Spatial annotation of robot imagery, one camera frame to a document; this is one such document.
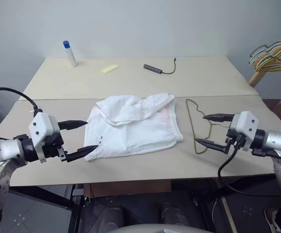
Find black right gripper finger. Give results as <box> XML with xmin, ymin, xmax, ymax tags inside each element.
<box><xmin>202</xmin><ymin>113</ymin><xmax>235</xmax><ymax>123</ymax></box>
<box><xmin>194</xmin><ymin>137</ymin><xmax>228</xmax><ymax>154</ymax></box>

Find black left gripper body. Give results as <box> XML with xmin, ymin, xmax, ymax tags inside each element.
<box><xmin>42</xmin><ymin>122</ymin><xmax>69</xmax><ymax>163</ymax></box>

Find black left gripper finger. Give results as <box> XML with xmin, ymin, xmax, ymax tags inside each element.
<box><xmin>57</xmin><ymin>120</ymin><xmax>88</xmax><ymax>131</ymax></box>
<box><xmin>66</xmin><ymin>144</ymin><xmax>100</xmax><ymax>163</ymax></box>

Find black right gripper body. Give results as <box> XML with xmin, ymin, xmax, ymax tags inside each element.
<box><xmin>224</xmin><ymin>128</ymin><xmax>245</xmax><ymax>154</ymax></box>

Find thin wire clothes hanger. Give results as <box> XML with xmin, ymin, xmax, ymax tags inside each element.
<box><xmin>185</xmin><ymin>99</ymin><xmax>231</xmax><ymax>154</ymax></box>

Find white shorts garment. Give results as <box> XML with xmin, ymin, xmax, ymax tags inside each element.
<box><xmin>84</xmin><ymin>92</ymin><xmax>185</xmax><ymax>163</ymax></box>

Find light wooden clothes rack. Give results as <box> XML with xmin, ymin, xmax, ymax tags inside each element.
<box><xmin>248</xmin><ymin>18</ymin><xmax>281</xmax><ymax>87</ymax></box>

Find pale yellow eraser block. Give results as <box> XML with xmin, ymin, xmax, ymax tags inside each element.
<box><xmin>100</xmin><ymin>64</ymin><xmax>119</xmax><ymax>74</ymax></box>

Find white bottle with blue cap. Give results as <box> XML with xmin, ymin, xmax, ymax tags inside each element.
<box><xmin>62</xmin><ymin>40</ymin><xmax>78</xmax><ymax>68</ymax></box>

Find light wooden floor beam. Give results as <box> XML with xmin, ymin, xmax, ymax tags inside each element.
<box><xmin>221</xmin><ymin>196</ymin><xmax>238</xmax><ymax>233</ymax></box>

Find dark rounded robot foot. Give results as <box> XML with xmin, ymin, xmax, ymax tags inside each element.
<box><xmin>160</xmin><ymin>202</ymin><xmax>189</xmax><ymax>227</ymax></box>
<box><xmin>98</xmin><ymin>205</ymin><xmax>124</xmax><ymax>231</ymax></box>

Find silver robot torso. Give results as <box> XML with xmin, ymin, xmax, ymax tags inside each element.
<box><xmin>110</xmin><ymin>222</ymin><xmax>207</xmax><ymax>233</ymax></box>

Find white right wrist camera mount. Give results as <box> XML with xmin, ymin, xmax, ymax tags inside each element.
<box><xmin>228</xmin><ymin>111</ymin><xmax>259</xmax><ymax>152</ymax></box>

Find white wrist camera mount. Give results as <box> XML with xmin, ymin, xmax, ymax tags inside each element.
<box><xmin>28</xmin><ymin>112</ymin><xmax>61</xmax><ymax>164</ymax></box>
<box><xmin>228</xmin><ymin>111</ymin><xmax>259</xmax><ymax>152</ymax></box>

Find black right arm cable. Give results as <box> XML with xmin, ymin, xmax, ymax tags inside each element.
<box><xmin>217</xmin><ymin>145</ymin><xmax>281</xmax><ymax>198</ymax></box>

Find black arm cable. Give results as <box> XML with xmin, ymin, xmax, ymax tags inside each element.
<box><xmin>0</xmin><ymin>87</ymin><xmax>43</xmax><ymax>226</ymax></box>
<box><xmin>217</xmin><ymin>145</ymin><xmax>281</xmax><ymax>198</ymax></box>

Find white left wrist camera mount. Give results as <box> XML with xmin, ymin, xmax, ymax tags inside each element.
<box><xmin>28</xmin><ymin>112</ymin><xmax>61</xmax><ymax>164</ymax></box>

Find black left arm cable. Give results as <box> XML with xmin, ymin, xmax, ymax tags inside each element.
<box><xmin>0</xmin><ymin>87</ymin><xmax>43</xmax><ymax>226</ymax></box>

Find bunch of wire hangers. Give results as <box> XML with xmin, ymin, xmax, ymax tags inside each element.
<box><xmin>248</xmin><ymin>36</ymin><xmax>281</xmax><ymax>72</ymax></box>

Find grey USB hub with cable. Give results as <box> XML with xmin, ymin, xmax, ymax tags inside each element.
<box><xmin>143</xmin><ymin>57</ymin><xmax>177</xmax><ymax>75</ymax></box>

